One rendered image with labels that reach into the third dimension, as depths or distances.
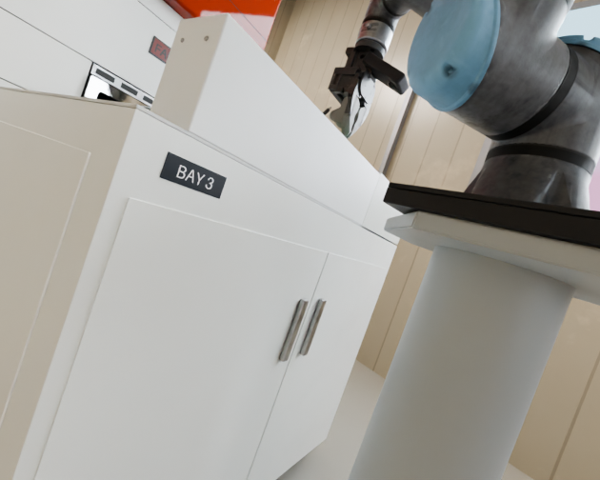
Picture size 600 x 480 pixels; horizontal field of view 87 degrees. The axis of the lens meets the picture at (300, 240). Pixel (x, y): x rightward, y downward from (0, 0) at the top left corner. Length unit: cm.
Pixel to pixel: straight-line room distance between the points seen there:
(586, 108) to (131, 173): 49
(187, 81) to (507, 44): 34
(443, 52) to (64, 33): 84
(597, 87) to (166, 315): 57
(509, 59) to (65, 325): 51
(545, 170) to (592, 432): 177
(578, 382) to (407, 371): 169
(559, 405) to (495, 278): 173
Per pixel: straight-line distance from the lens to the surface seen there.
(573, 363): 209
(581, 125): 49
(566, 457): 216
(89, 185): 41
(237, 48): 45
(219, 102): 42
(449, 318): 42
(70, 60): 101
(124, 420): 52
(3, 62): 98
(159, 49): 111
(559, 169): 46
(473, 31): 39
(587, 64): 51
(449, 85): 40
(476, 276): 41
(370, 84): 80
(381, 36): 83
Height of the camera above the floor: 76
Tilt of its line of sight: 2 degrees down
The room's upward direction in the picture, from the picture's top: 20 degrees clockwise
